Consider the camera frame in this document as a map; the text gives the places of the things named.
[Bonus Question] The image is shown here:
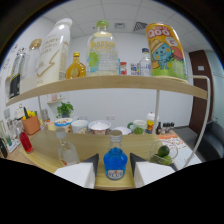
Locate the clear bottle green cap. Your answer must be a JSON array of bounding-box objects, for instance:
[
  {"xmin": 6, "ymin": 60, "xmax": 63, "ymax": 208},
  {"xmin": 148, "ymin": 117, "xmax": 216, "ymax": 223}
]
[{"xmin": 86, "ymin": 19, "xmax": 120, "ymax": 77}]

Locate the brown door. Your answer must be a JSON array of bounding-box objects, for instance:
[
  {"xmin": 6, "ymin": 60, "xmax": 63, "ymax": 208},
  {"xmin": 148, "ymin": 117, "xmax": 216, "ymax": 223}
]
[{"xmin": 188, "ymin": 49, "xmax": 214, "ymax": 135}]

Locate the green potted plant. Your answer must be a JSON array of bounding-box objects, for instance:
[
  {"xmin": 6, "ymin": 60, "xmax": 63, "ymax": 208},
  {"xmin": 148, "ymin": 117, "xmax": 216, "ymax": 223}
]
[{"xmin": 56, "ymin": 101, "xmax": 75, "ymax": 119}]

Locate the amber liquid bottle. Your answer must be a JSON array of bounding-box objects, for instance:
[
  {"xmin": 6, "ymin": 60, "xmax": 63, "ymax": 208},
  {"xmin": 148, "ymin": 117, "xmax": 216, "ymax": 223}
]
[{"xmin": 65, "ymin": 51, "xmax": 87, "ymax": 80}]

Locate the clear bottle grey cap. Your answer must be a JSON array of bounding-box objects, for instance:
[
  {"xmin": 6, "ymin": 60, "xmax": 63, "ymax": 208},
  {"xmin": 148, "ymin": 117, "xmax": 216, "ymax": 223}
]
[{"xmin": 54, "ymin": 128, "xmax": 81, "ymax": 167}]

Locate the blue rimmed bowl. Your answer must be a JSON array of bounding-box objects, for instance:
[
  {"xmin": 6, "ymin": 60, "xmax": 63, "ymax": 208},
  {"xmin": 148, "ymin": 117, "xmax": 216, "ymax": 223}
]
[{"xmin": 53, "ymin": 117, "xmax": 73, "ymax": 133}]

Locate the white colourful wall poster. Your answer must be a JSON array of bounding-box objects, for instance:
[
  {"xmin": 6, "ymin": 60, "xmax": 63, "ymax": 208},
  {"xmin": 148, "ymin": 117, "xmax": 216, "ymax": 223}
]
[{"xmin": 130, "ymin": 62, "xmax": 140, "ymax": 76}]

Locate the clear bottle blue cap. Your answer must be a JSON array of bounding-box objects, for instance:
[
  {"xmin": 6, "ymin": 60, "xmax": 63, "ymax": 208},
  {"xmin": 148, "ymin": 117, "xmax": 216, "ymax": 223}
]
[{"xmin": 138, "ymin": 47, "xmax": 153, "ymax": 77}]

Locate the orange pen holder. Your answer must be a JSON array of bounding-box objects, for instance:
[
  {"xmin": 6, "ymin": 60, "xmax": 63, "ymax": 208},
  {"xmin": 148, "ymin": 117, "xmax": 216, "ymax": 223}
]
[{"xmin": 21, "ymin": 106, "xmax": 42, "ymax": 136}]

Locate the white paper cup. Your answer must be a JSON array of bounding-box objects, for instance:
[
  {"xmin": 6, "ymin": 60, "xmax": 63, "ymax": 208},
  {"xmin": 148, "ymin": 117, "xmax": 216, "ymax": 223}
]
[{"xmin": 71, "ymin": 119, "xmax": 89, "ymax": 135}]

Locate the green lime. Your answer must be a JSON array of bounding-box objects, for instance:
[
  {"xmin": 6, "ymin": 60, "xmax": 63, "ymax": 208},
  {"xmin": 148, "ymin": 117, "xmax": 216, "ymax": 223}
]
[
  {"xmin": 157, "ymin": 144, "xmax": 171, "ymax": 158},
  {"xmin": 159, "ymin": 154, "xmax": 174, "ymax": 166}
]

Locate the white shallow bowl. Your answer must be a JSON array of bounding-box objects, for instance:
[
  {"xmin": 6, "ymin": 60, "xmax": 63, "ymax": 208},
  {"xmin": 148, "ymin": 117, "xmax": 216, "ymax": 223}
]
[{"xmin": 111, "ymin": 126, "xmax": 133, "ymax": 136}]

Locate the clear glass bowl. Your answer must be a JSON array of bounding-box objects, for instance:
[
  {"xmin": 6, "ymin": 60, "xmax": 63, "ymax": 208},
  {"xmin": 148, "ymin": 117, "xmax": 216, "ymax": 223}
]
[{"xmin": 148, "ymin": 139, "xmax": 179, "ymax": 167}]

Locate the blue liquid bottle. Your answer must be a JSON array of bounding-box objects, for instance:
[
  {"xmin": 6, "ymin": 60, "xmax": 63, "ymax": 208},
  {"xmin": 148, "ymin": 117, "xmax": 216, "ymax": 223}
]
[{"xmin": 102, "ymin": 129, "xmax": 129, "ymax": 182}]

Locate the large white bottle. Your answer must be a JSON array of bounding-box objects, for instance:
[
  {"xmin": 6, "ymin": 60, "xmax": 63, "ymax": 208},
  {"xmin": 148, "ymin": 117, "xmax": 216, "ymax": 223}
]
[{"xmin": 35, "ymin": 18, "xmax": 73, "ymax": 88}]

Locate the two-tier wooden shelf rack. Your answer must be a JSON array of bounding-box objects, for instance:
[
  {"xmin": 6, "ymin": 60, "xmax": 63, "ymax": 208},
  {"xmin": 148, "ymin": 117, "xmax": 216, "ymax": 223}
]
[{"xmin": 5, "ymin": 74, "xmax": 213, "ymax": 190}]

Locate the green mug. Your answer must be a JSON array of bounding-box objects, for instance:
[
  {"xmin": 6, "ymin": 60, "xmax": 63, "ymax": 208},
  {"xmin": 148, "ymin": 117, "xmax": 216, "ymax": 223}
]
[{"xmin": 126, "ymin": 119, "xmax": 147, "ymax": 136}]

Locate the red liquid bottle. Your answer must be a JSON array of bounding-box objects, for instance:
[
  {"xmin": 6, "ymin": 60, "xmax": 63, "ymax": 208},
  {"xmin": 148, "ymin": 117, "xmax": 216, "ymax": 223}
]
[{"xmin": 19, "ymin": 128, "xmax": 35, "ymax": 154}]

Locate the white printed notebook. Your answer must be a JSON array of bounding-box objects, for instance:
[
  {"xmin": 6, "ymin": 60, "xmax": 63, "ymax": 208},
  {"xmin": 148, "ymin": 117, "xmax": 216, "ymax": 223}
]
[{"xmin": 158, "ymin": 132, "xmax": 203, "ymax": 169}]

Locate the ceiling air vent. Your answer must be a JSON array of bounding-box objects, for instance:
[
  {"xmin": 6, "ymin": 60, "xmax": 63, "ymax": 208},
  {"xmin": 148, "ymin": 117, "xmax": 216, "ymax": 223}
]
[{"xmin": 133, "ymin": 21, "xmax": 148, "ymax": 33}]

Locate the black bag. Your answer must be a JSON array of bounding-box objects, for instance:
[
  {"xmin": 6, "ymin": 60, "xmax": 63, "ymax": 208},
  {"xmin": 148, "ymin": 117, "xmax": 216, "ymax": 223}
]
[{"xmin": 0, "ymin": 138, "xmax": 9, "ymax": 159}]

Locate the yellow cup white lid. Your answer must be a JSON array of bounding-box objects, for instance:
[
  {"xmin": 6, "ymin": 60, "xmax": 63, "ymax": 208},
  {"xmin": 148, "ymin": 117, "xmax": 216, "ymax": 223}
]
[{"xmin": 145, "ymin": 111, "xmax": 160, "ymax": 135}]

